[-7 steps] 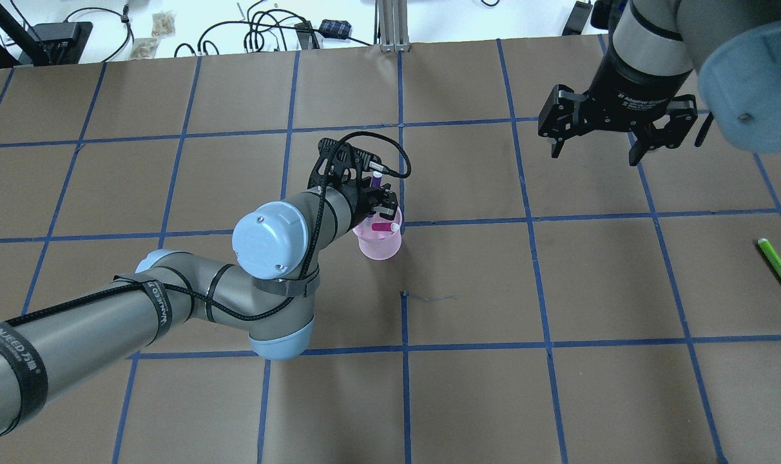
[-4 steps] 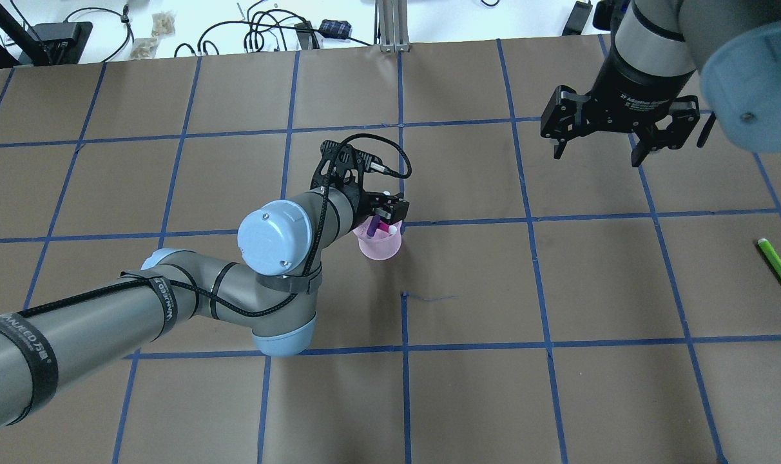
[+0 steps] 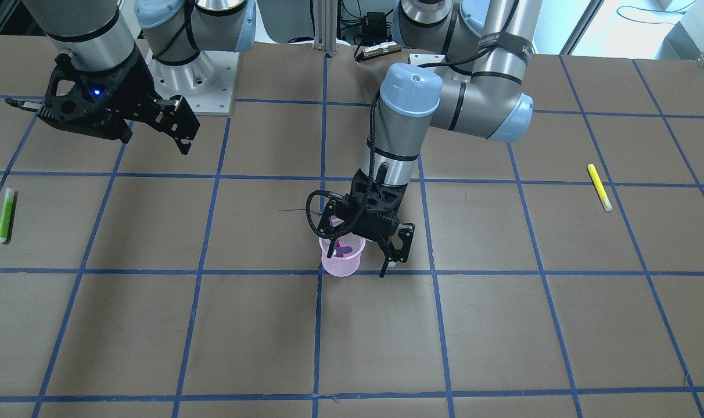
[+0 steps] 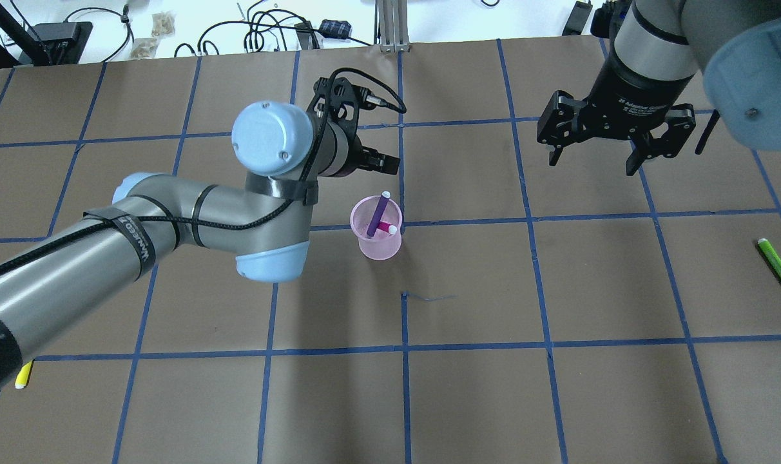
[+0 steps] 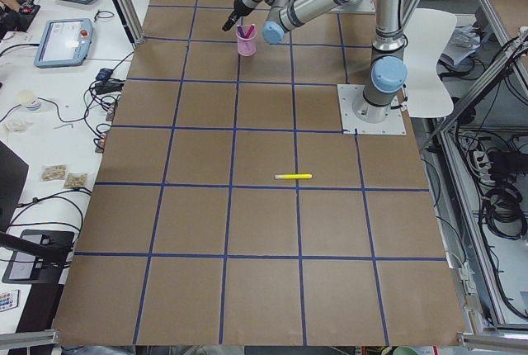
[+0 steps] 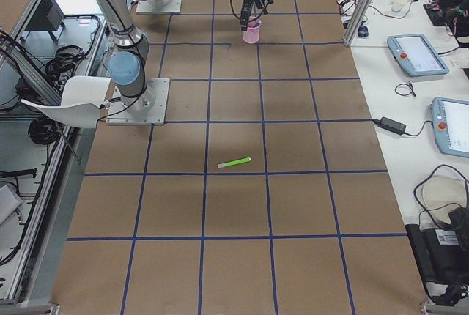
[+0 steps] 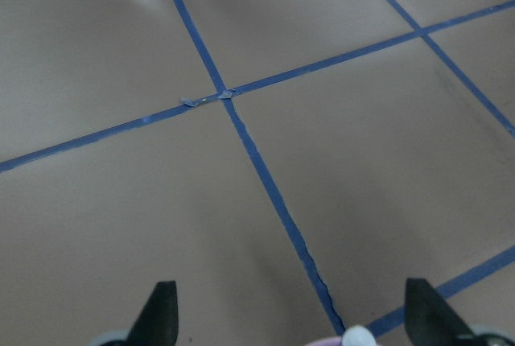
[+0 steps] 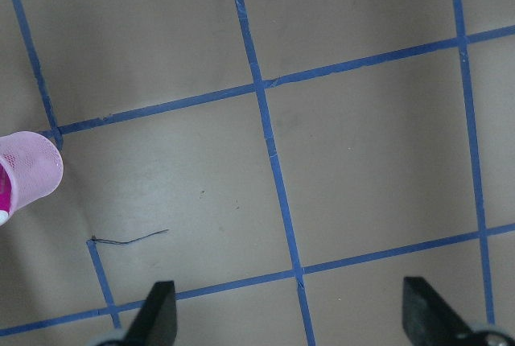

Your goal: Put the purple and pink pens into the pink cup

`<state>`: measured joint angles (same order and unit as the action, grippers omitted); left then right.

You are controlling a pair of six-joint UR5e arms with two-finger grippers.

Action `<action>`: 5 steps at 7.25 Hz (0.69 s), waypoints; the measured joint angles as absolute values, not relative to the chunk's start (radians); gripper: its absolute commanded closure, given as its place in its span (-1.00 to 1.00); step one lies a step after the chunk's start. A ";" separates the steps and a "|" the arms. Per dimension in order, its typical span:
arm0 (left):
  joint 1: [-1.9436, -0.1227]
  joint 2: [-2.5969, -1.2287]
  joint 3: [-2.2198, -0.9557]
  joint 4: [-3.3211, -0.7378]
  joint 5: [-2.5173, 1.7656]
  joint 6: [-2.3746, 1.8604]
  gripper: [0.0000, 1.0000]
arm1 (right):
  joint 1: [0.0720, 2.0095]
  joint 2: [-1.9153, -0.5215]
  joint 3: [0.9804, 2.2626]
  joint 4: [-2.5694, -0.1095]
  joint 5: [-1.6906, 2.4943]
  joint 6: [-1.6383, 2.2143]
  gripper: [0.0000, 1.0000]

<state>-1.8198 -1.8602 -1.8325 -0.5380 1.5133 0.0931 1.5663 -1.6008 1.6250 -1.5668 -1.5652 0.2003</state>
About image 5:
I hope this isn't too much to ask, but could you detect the black power adapter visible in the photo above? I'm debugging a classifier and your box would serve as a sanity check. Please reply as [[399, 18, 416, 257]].
[[96, 68, 114, 83]]

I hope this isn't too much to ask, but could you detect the yellow marker pen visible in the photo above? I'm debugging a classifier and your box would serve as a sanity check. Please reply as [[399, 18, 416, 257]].
[[274, 173, 313, 180]]

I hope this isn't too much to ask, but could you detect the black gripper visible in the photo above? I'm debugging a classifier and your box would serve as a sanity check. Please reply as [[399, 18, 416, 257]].
[[222, 0, 254, 31]]

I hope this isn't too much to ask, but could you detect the pink mesh cup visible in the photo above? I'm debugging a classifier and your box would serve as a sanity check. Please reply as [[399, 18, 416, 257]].
[[236, 25, 257, 57]]

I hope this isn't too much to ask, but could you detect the pink marker pen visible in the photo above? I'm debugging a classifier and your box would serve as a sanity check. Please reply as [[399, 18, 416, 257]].
[[245, 24, 255, 39]]

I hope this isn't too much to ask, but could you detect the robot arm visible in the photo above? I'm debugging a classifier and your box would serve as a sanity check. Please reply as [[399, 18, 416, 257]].
[[223, 0, 408, 124]]

